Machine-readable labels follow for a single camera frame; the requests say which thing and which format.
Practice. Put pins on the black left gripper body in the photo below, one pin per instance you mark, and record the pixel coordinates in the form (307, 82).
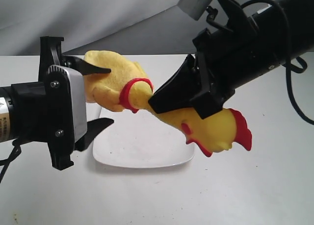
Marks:
(44, 107)

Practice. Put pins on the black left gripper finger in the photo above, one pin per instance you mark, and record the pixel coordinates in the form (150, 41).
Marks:
(82, 66)
(94, 128)

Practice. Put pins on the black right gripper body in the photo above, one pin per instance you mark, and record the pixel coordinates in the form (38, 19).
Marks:
(226, 61)

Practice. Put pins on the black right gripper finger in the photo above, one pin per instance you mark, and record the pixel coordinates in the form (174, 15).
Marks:
(179, 89)

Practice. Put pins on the yellow rubber chicken toy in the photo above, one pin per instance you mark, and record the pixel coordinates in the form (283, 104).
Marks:
(128, 87)

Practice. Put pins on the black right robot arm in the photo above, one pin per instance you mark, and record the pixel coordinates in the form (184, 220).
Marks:
(260, 35)

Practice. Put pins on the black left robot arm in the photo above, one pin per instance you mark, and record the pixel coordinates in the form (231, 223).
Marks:
(9, 126)

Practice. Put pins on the white square plate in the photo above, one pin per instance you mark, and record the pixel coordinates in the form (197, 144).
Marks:
(140, 141)

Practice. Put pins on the grey backdrop cloth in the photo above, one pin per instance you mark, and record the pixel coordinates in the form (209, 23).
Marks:
(125, 26)

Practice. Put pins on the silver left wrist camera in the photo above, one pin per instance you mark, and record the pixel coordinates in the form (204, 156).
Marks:
(77, 96)

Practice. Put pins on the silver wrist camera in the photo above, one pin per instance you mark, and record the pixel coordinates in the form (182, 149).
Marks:
(77, 96)
(193, 8)

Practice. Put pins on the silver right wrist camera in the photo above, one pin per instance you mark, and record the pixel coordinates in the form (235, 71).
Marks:
(193, 8)

